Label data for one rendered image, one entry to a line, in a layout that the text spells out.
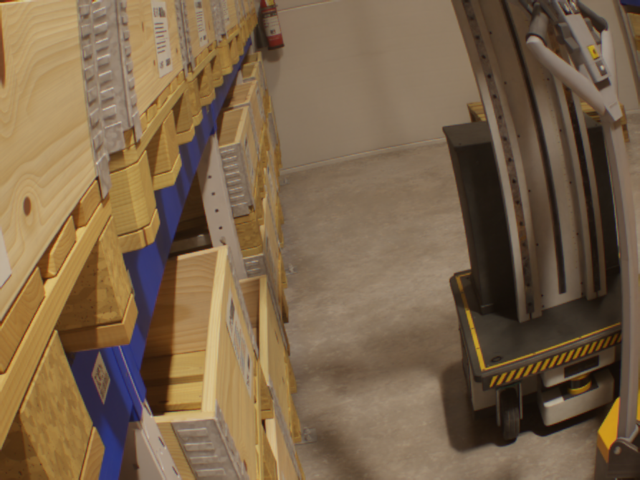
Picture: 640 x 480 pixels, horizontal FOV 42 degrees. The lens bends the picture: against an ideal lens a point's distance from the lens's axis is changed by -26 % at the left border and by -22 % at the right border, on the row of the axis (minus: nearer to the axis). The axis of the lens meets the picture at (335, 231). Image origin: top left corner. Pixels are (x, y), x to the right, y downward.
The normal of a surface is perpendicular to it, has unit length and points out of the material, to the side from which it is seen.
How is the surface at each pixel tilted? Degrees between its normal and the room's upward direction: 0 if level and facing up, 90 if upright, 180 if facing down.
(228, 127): 90
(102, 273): 90
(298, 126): 90
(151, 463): 90
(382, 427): 0
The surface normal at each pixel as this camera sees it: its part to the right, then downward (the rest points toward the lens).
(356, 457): -0.21, -0.94
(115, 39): 0.07, 0.25
